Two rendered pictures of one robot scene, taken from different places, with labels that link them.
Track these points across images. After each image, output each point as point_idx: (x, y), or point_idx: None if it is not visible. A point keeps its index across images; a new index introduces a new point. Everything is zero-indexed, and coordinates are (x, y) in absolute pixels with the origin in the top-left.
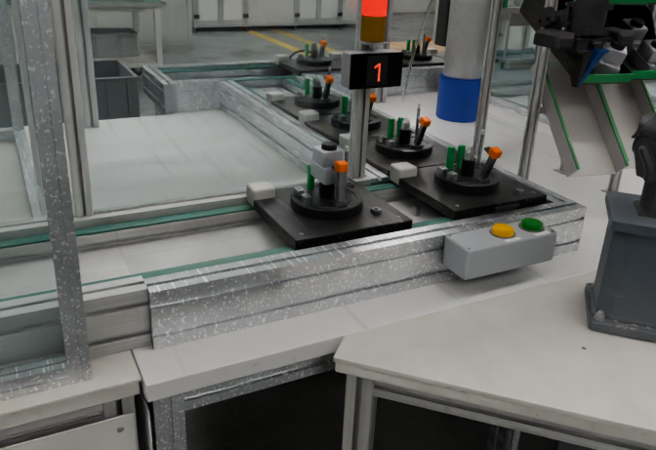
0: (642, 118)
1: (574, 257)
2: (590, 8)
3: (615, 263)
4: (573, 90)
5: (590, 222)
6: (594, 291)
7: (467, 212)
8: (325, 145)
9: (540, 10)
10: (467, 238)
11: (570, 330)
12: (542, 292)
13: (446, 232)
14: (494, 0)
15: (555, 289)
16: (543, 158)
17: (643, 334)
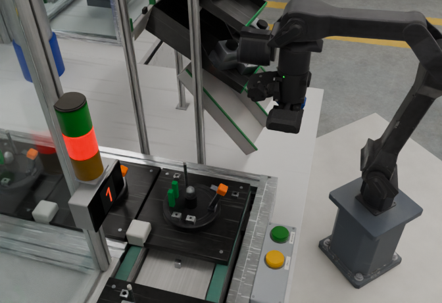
0: (369, 158)
1: (280, 211)
2: (302, 83)
3: (368, 249)
4: (209, 76)
5: (250, 160)
6: (335, 253)
7: (231, 251)
8: None
9: (251, 89)
10: (265, 289)
11: (351, 300)
12: (303, 271)
13: (247, 294)
14: (122, 29)
15: (305, 259)
16: (155, 96)
17: (384, 271)
